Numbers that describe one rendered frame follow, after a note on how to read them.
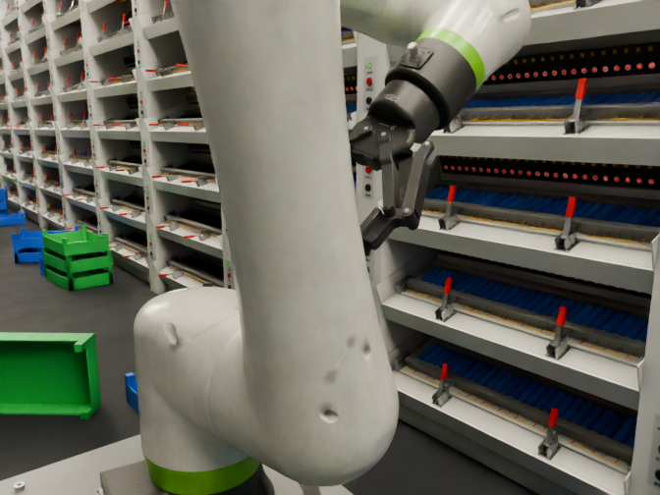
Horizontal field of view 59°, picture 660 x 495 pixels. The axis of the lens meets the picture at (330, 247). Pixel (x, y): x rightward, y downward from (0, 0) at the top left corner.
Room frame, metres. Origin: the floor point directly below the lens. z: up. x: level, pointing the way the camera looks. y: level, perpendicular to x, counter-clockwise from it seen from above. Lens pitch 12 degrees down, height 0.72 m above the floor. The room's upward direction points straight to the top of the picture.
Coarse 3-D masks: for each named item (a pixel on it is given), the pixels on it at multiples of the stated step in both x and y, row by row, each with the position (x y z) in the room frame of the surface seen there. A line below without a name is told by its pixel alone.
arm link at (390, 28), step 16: (352, 0) 0.68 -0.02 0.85; (368, 0) 0.70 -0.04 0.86; (384, 0) 0.72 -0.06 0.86; (400, 0) 0.74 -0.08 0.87; (352, 16) 0.71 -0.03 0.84; (368, 16) 0.72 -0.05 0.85; (384, 16) 0.74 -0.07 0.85; (400, 16) 0.75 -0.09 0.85; (368, 32) 0.77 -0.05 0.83; (384, 32) 0.77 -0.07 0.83; (400, 32) 0.77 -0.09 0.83
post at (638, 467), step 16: (656, 256) 0.86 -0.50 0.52; (656, 272) 0.86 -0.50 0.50; (656, 288) 0.86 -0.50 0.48; (656, 304) 0.86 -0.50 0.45; (656, 320) 0.85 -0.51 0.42; (656, 336) 0.85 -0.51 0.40; (656, 352) 0.85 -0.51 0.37; (656, 368) 0.85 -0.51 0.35; (656, 384) 0.85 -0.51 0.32; (640, 400) 0.86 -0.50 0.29; (656, 400) 0.84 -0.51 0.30; (640, 416) 0.86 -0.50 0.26; (640, 432) 0.86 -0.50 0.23; (640, 448) 0.85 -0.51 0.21; (640, 464) 0.85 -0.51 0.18; (640, 480) 0.85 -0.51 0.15
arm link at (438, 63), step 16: (416, 48) 0.65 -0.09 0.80; (432, 48) 0.66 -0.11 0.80; (448, 48) 0.66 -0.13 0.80; (400, 64) 0.66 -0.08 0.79; (416, 64) 0.65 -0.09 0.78; (432, 64) 0.65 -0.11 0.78; (448, 64) 0.65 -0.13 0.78; (464, 64) 0.66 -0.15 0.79; (400, 80) 0.67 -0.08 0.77; (416, 80) 0.65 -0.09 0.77; (432, 80) 0.64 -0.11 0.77; (448, 80) 0.65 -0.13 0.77; (464, 80) 0.66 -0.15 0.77; (432, 96) 0.65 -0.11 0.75; (448, 96) 0.65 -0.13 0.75; (464, 96) 0.67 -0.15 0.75; (448, 112) 0.65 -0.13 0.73
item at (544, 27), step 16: (608, 0) 0.99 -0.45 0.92; (624, 0) 0.95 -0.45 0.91; (640, 0) 0.91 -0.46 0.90; (656, 0) 0.90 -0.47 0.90; (544, 16) 1.04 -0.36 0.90; (560, 16) 1.01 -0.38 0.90; (576, 16) 0.99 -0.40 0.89; (592, 16) 0.97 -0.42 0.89; (608, 16) 0.95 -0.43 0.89; (624, 16) 0.94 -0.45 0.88; (640, 16) 0.92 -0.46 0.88; (656, 16) 0.90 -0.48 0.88; (528, 32) 1.07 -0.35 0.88; (544, 32) 1.04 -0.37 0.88; (560, 32) 1.02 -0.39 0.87; (576, 32) 1.00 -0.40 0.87; (592, 32) 0.98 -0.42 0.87; (608, 32) 0.96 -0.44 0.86; (624, 32) 0.94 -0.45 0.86; (400, 48) 1.31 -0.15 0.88
